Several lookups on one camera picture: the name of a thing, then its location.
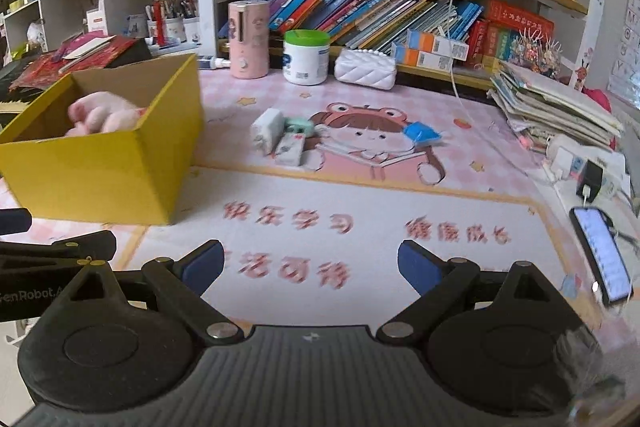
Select white power strip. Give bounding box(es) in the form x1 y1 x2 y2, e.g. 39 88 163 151
542 134 634 204

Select white quilted pouch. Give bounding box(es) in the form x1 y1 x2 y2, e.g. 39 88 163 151
333 48 399 91

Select white can green lid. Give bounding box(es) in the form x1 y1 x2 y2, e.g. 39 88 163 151
282 30 332 86

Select orange and white box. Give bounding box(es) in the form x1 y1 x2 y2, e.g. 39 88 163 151
406 29 471 61
392 44 454 68

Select red boxed books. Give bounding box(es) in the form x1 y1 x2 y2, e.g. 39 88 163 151
465 0 556 63

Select black charger plug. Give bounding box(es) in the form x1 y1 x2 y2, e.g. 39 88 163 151
576 160 609 203

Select pink cylindrical humidifier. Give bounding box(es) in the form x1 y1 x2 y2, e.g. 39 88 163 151
228 0 271 80

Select alphabet wall poster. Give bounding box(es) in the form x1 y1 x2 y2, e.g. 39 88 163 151
607 0 640 111

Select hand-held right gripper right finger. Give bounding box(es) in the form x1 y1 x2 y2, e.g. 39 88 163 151
377 241 571 347

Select row of leaning books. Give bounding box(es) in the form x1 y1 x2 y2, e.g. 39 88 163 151
250 0 486 54

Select black electronic keyboard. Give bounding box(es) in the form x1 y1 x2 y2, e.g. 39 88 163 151
0 57 51 114

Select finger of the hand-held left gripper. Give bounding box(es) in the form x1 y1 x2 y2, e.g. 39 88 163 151
0 230 117 273
0 208 32 236

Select black smartphone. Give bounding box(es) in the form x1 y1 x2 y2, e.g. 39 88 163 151
569 206 635 307

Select white charger plug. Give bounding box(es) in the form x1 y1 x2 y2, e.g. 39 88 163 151
250 108 286 153

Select large pink plush pig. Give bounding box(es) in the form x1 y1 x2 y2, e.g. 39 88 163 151
66 91 147 138

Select small green gadget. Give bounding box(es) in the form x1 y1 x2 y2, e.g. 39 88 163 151
285 117 315 137

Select yellow cardboard box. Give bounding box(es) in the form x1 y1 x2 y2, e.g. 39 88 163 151
0 53 205 226

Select blue packet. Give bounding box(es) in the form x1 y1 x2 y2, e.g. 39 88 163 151
404 120 444 143

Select colourful hairclip ornament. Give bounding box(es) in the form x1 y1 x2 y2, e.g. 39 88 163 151
509 27 564 71

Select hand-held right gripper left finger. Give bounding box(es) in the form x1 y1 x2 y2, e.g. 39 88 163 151
42 239 246 348

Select stack of papers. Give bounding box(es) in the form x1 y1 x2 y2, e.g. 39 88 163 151
487 60 626 154

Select grey toy truck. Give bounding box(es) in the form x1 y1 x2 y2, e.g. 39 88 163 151
274 133 307 167

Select white cable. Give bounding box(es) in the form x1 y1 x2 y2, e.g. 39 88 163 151
446 0 557 188

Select pink checked tablecloth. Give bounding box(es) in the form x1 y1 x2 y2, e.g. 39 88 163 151
0 67 640 358

